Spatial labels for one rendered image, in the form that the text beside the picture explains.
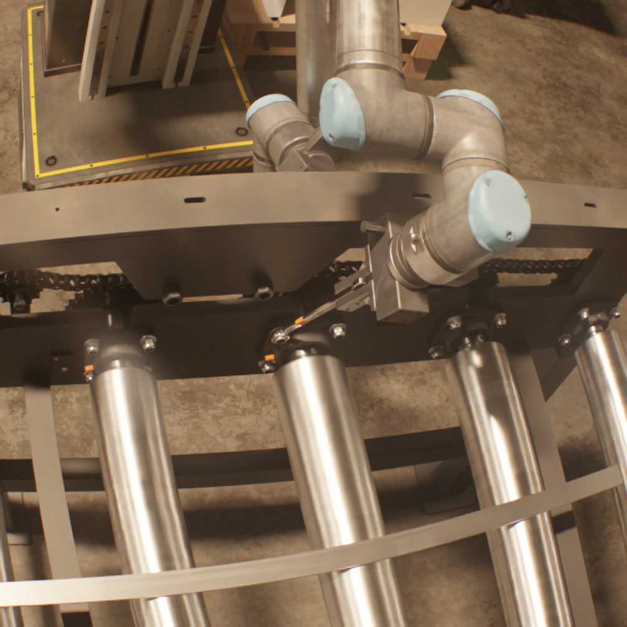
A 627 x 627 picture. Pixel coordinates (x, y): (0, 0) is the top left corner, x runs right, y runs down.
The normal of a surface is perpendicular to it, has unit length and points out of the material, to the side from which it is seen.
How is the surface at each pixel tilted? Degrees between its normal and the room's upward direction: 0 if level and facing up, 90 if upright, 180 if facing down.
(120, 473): 31
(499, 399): 9
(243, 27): 90
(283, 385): 65
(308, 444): 42
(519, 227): 23
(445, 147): 73
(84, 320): 0
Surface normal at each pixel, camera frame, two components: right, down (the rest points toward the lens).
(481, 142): 0.08, -0.34
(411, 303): 0.51, -0.29
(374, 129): 0.14, 0.51
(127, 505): -0.29, -0.42
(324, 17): 0.24, 0.72
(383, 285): -0.85, -0.09
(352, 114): 0.15, 0.23
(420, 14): 0.26, 0.85
